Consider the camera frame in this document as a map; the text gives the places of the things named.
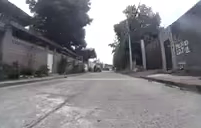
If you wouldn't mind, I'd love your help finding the dark grey wall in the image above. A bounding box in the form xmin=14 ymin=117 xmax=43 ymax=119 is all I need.
xmin=168 ymin=0 xmax=201 ymax=74

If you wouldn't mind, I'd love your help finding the grey concrete sidewalk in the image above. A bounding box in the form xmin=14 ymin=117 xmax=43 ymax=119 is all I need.
xmin=0 ymin=72 xmax=87 ymax=90

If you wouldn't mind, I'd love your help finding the raised concrete kerb sidewalk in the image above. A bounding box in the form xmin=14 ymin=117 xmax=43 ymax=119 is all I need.
xmin=119 ymin=69 xmax=201 ymax=97

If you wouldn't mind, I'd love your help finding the grey concrete wall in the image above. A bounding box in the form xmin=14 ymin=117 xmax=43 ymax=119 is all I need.
xmin=0 ymin=20 xmax=86 ymax=76

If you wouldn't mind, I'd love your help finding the grey concrete road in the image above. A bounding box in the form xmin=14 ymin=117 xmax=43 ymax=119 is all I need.
xmin=0 ymin=70 xmax=201 ymax=128

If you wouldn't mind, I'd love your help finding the vehicle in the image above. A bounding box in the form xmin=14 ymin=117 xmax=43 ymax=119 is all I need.
xmin=92 ymin=63 xmax=103 ymax=73

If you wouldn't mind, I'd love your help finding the thin utility pole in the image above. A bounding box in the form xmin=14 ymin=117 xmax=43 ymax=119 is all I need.
xmin=126 ymin=19 xmax=134 ymax=71

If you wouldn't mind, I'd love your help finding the building with flat canopy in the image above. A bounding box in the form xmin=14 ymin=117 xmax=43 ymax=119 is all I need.
xmin=75 ymin=47 xmax=98 ymax=72

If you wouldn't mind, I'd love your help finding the group of trees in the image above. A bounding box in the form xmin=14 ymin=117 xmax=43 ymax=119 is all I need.
xmin=108 ymin=3 xmax=163 ymax=72

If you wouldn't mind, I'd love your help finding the fence with concrete pillars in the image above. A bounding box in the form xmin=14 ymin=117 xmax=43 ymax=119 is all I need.
xmin=139 ymin=27 xmax=176 ymax=72

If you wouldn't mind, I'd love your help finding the row of low bushes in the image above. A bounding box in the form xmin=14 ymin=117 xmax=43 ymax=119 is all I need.
xmin=0 ymin=49 xmax=51 ymax=83

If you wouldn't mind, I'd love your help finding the large dark tree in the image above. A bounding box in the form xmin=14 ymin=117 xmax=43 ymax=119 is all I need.
xmin=25 ymin=0 xmax=94 ymax=51

